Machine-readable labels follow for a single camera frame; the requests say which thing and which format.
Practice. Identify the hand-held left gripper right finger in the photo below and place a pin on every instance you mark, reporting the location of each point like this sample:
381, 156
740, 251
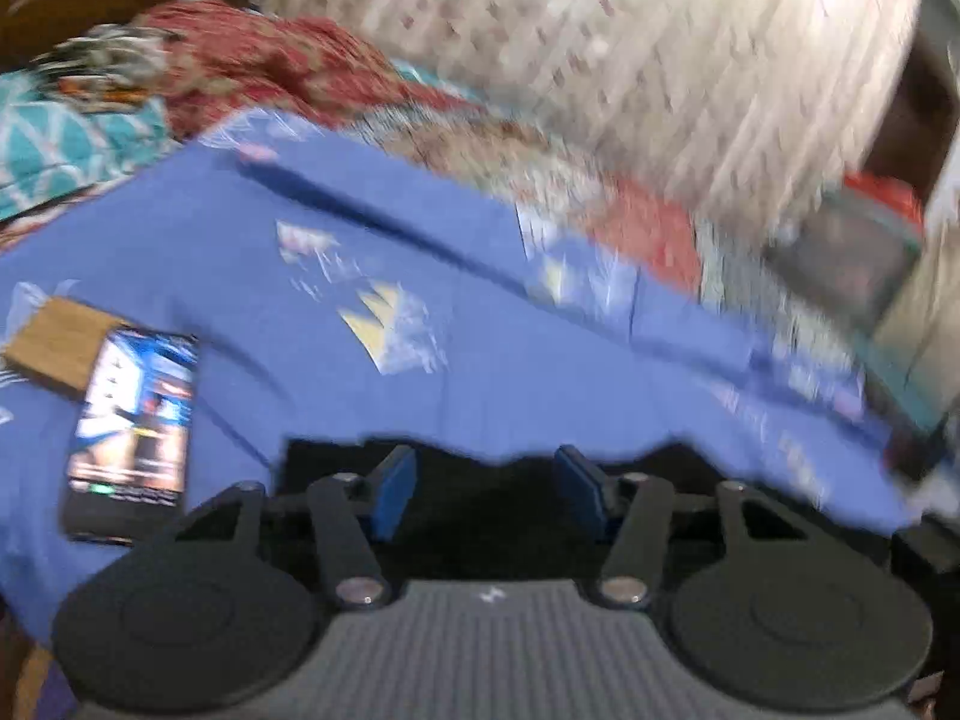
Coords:
579, 491

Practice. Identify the beige leaf-print curtain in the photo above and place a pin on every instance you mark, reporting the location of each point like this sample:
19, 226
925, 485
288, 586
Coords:
637, 52

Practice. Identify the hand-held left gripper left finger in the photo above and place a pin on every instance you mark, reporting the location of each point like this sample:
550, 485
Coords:
395, 491

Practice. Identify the teal patterned pillow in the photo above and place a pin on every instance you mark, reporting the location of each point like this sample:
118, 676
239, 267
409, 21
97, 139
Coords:
52, 142

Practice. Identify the black pants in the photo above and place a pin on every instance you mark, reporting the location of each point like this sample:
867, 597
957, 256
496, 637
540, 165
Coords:
487, 514

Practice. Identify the multicoloured crumpled scarf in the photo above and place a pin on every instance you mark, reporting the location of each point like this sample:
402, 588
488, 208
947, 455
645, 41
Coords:
105, 60

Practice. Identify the blue printed bed sheet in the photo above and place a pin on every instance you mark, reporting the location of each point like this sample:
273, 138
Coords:
450, 330

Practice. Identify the red floral quilt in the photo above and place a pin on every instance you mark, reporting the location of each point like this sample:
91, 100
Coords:
300, 60

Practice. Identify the small wooden block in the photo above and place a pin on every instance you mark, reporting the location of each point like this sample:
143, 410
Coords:
60, 341

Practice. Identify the black smartphone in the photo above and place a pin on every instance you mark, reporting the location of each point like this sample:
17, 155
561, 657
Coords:
135, 427

